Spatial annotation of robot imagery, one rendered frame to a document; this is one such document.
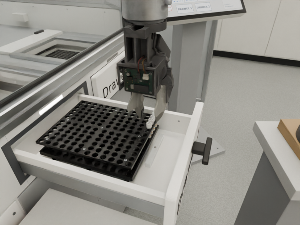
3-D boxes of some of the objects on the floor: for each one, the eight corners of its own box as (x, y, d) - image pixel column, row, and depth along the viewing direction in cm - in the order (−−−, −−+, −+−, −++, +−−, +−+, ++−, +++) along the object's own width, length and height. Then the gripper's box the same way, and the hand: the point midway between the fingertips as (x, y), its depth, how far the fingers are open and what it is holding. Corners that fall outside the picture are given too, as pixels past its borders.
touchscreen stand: (224, 152, 170) (264, 5, 111) (172, 172, 155) (185, 13, 96) (188, 117, 207) (203, -8, 148) (143, 130, 192) (140, -3, 133)
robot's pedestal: (270, 233, 121) (339, 120, 77) (299, 303, 97) (423, 197, 53) (214, 231, 122) (251, 118, 78) (229, 301, 97) (293, 194, 53)
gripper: (101, 23, 35) (114, 131, 47) (169, 29, 32) (164, 142, 44) (124, 14, 42) (130, 110, 54) (182, 17, 39) (175, 118, 51)
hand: (150, 112), depth 50 cm, fingers open, 3 cm apart
